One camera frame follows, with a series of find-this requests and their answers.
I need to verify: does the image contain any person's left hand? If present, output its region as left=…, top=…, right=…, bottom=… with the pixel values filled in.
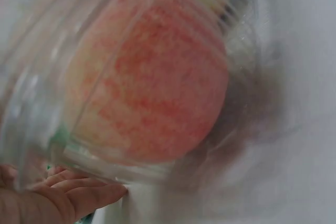
left=0, top=164, right=129, bottom=224

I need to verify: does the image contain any clear plastic container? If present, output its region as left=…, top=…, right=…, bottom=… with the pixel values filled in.
left=0, top=0, right=259, bottom=187

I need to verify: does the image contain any red yellow apple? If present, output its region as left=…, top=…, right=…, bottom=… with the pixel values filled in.
left=64, top=0, right=232, bottom=168

